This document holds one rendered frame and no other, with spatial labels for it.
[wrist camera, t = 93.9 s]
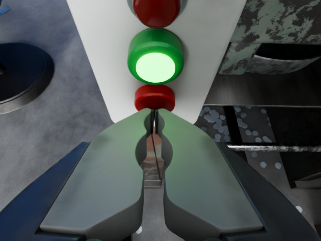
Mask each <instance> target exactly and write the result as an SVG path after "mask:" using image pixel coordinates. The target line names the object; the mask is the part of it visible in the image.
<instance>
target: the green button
mask: <svg viewBox="0 0 321 241"><path fill-rule="evenodd" d="M150 53H160V54H164V55H166V56H168V57H169V58H171V59H172V60H173V62H174V64H175V71H174V74H173V75H172V77H170V78H169V79H167V80H165V81H162V82H149V81H146V80H144V79H142V78H141V77H140V76H139V75H138V73H137V71H136V64H137V62H138V60H139V59H140V58H141V57H142V56H144V55H146V54H150ZM127 65H128V69H129V71H130V73H131V74H132V75H133V76H134V77H135V78H136V79H137V80H139V81H141V82H143V83H146V84H150V85H162V84H166V83H169V82H171V81H173V80H175V79H176V78H177V77H178V76H179V75H180V74H181V72H182V70H183V67H184V58H183V47H182V44H181V42H180V40H179V39H178V38H177V37H176V36H175V35H174V34H172V33H171V32H169V31H167V30H163V29H147V30H144V31H141V32H139V33H138V34H137V35H135V37H134V38H133V39H132V40H131V42H130V44H129V47H128V58H127Z"/></svg>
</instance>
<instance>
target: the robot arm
mask: <svg viewBox="0 0 321 241"><path fill-rule="evenodd" d="M154 121H155V134H158V136H159V137H160V138H161V139H162V144H161V157H162V159H163V160H164V161H165V162H166V164H167V165H168V168H167V169H166V171H165V179H164V195H163V206H164V217H165V224H166V227H167V228H168V229H169V230H170V231H171V232H173V233H174V234H176V235H177V236H179V237H181V238H182V239H184V240H185V241H321V238H320V237H319V235H318V234H317V232H316V231H315V230H314V228H313V227H312V226H311V225H310V224H309V222H308V221H307V220H306V219H305V218H304V216H303V215H302V214H301V213H300V212H299V211H298V210H297V208H296V207H295V206H294V205H293V204H292V203H291V202H290V201H289V200H288V199H287V198H286V197H285V196H284V195H283V194H282V193H281V192H280V191H279V190H278V189H277V188H276V187H274V186H273V185H272V184H271V183H270V182H269V181H267V180H266V179H265V178H264V177H263V176H262V175H261V174H260V173H259V172H257V171H256V170H255V169H254V168H253V167H251V166H250V165H249V164H248V163H247V162H246V161H245V160H243V159H242V158H241V157H240V156H239V155H237V154H236V153H235V152H234V151H233V150H232V149H231V148H229V147H228V146H227V145H226V144H225V143H217V142H216V141H214V140H213V139H212V138H211V137H210V136H209V135H208V134H206V133H205V132H204V131H202V130H201V129H200V128H198V127H197V126H195V125H193V124H192V123H190V122H188V121H186V120H184V119H183V118H181V117H179V116H177V115H175V114H173V113H172V112H170V111H168V110H166V109H158V110H151V109H149V108H144V109H142V110H140V111H138V112H136V113H134V114H132V115H130V116H128V117H126V118H124V119H122V120H120V121H118V122H116V123H115V124H113V125H111V126H110V127H108V128H106V129H105V130H104V131H102V132H101V133H100V134H99V135H97V136H96V137H95V138H94V139H93V140H91V141H90V142H81V143H80V144H79V145H78V146H76V147H75V148H74V149H73V150H72V151H70V152H69V153H68V154H67V155H65V156H64V157H63V158H62V159H60V160H59V161H58V162H57V163H55V164H54V165H53V166H52V167H50V168H49V169H48V170H47V171H46V172H44V173H43V174H42V175H41V176H39V177H38V178H37V179H35V180H34V181H33V182H32V183H31V184H29V185H28V186H27V187H26V188H25V189H24V190H23V191H21V192H20V193H19V194H18V195H17V196H16V197H15V198H14V199H13V200H12V201H11V202H10V203H9V204H8V205H7V206H6V207H5V208H4V209H3V210H2V211H1V212H0V241H122V240H123V239H125V238H126V237H128V236H129V235H131V234H133V233H135V232H136V231H137V230H138V229H139V228H140V226H141V224H142V215H143V206H144V179H143V170H142V169H141V167H140V165H141V163H142V162H143V161H144V160H145V159H146V157H147V138H148V137H149V136H150V134H153V126H154Z"/></svg>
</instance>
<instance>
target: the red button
mask: <svg viewBox="0 0 321 241"><path fill-rule="evenodd" d="M134 106H135V108H136V110H137V111H140V110H142V109H144V108H149V109H151V110H158V109H166V110H168V111H170V112H172V111H173V109H174V107H175V94H174V92H173V90H172V89H171V88H169V87H168V86H165V85H150V84H147V85H144V86H141V87H140V88H138V89H137V91H136V92H135V99H134Z"/></svg>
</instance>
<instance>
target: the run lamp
mask: <svg viewBox="0 0 321 241"><path fill-rule="evenodd" d="M136 71H137V73H138V75H139V76H140V77H141V78H142V79H144V80H146V81H149V82H162V81H165V80H167V79H169V78H170V77H172V75H173V74H174V71H175V64H174V62H173V60H172V59H171V58H169V57H168V56H166V55H164V54H160V53H150V54H146V55H144V56H142V57H141V58H140V59H139V60H138V62H137V64H136Z"/></svg>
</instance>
